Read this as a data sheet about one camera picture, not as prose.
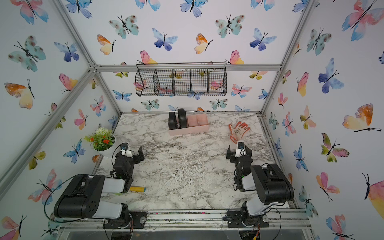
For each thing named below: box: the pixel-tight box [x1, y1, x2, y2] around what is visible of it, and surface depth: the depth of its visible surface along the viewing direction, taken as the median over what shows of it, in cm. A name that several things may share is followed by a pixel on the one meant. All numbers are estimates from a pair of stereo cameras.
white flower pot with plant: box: [83, 127, 117, 157], surface depth 90 cm
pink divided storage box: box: [168, 113, 210, 136], surface depth 110 cm
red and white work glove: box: [229, 121, 250, 144], surface depth 109 cm
